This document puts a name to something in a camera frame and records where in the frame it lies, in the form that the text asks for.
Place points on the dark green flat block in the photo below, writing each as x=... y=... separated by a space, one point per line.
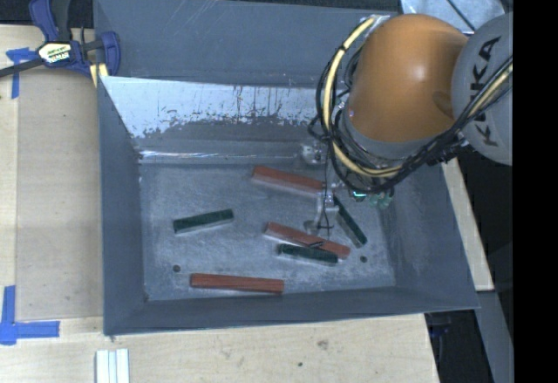
x=202 y=220
x=353 y=226
x=307 y=255

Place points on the pale wood flat board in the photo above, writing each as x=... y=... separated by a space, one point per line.
x=56 y=198

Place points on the red-brown flat block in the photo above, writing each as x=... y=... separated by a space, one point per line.
x=301 y=237
x=235 y=283
x=285 y=179

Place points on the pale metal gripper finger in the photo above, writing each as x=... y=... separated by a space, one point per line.
x=326 y=210
x=314 y=154

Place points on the grey metal bin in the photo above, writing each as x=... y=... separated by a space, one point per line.
x=209 y=41

